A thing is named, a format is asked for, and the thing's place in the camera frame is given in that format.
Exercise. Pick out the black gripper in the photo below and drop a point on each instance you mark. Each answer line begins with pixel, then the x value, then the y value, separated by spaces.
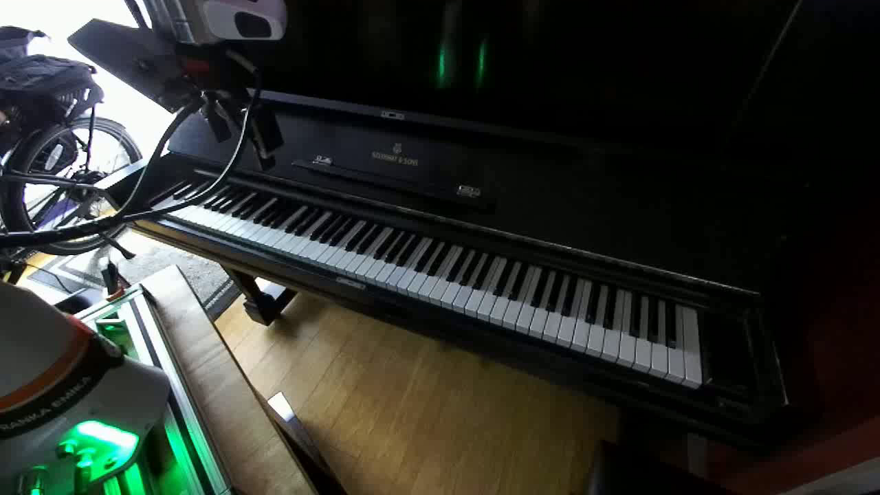
pixel 145 57

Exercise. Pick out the black piano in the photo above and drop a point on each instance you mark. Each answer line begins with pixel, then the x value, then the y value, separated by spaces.
pixel 512 211

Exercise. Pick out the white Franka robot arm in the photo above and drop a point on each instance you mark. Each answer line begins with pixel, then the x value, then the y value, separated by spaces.
pixel 55 393

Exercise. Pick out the black bag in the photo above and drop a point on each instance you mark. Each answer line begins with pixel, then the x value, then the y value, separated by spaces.
pixel 35 79

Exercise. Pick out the green lit metal robot stand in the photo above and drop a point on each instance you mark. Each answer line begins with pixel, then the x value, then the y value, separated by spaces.
pixel 145 403

